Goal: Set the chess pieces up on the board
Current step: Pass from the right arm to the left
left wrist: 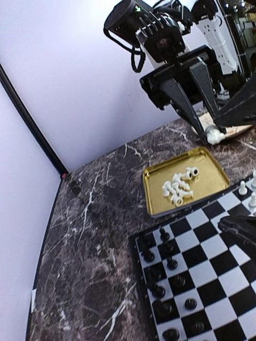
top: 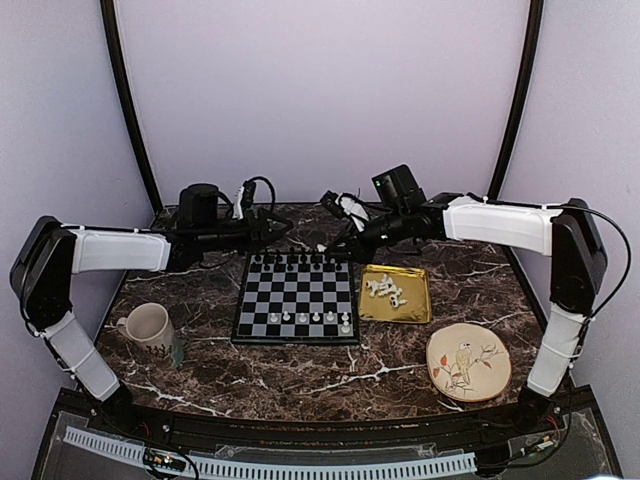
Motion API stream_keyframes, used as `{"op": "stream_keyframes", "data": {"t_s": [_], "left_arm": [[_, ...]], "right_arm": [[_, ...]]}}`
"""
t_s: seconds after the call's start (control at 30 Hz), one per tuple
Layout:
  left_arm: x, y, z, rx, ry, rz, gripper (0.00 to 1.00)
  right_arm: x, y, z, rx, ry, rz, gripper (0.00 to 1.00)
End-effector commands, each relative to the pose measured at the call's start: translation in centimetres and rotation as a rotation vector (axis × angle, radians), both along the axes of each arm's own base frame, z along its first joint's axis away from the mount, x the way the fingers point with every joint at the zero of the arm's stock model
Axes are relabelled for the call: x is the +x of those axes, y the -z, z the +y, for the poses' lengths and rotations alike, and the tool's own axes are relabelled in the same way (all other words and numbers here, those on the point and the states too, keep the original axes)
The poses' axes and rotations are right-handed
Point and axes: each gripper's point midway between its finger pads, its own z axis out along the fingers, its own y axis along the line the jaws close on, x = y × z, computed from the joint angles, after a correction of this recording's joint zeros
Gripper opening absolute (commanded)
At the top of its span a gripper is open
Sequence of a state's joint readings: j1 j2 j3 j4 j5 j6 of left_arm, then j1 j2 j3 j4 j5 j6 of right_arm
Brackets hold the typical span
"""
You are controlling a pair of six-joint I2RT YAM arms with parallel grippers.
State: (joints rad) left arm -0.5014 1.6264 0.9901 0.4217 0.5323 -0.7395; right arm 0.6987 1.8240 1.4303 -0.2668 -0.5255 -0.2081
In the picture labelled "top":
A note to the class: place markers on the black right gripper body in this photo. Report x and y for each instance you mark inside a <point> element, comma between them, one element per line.
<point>396,226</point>

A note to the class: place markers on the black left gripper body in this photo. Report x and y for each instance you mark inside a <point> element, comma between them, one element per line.
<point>242,239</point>

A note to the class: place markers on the black grey chess board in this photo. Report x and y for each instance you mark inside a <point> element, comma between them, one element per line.
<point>296,282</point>

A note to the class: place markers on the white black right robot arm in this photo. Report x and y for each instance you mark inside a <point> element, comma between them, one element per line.
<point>565,233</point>

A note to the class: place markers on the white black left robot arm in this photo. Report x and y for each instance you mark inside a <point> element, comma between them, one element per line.
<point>45,276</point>

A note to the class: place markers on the pile of white chess pieces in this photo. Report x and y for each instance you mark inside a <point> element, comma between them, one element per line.
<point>385,287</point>

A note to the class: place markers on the gold metal tray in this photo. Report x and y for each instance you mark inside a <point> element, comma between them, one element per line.
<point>415,285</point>

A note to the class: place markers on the beige ceramic mug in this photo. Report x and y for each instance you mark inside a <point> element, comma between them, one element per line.
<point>150,326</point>

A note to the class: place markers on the beige bird painted plate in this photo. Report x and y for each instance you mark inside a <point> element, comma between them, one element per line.
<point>468,363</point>

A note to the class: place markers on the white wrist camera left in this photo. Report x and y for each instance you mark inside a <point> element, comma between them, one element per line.
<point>244,199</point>

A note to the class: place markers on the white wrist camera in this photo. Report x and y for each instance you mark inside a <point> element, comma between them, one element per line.
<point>244,199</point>
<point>345,206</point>

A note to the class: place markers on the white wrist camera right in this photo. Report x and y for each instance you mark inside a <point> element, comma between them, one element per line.
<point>345,206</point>

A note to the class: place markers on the left black frame post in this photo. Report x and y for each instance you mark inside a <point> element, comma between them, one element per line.
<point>119,71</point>

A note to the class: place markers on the black frame post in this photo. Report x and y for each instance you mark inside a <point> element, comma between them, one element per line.
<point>119,71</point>
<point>520,94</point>

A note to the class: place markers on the white slotted cable duct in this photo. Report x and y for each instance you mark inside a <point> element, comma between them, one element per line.
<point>236,462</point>

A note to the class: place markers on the right black frame post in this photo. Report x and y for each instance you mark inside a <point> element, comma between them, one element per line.
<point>520,94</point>

